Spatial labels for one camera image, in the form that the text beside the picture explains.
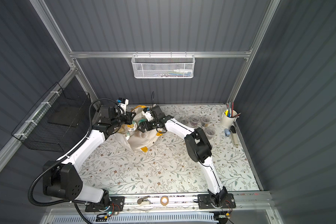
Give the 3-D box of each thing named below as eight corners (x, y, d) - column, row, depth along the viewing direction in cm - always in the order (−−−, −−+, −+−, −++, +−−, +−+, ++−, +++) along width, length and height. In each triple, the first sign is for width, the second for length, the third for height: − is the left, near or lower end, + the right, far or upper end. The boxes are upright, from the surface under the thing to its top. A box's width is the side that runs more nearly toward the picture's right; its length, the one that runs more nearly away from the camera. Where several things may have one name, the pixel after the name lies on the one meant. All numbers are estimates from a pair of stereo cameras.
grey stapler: (233, 146, 97) (235, 143, 94) (227, 129, 106) (229, 125, 103) (237, 146, 97) (240, 143, 94) (231, 129, 106) (233, 125, 103)
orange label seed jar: (190, 126, 109) (191, 121, 104) (190, 120, 113) (191, 115, 108) (198, 126, 109) (200, 121, 104) (197, 120, 113) (199, 115, 108)
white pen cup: (220, 128, 108) (225, 118, 98) (218, 118, 114) (222, 108, 105) (234, 128, 108) (240, 118, 98) (230, 118, 114) (235, 108, 105)
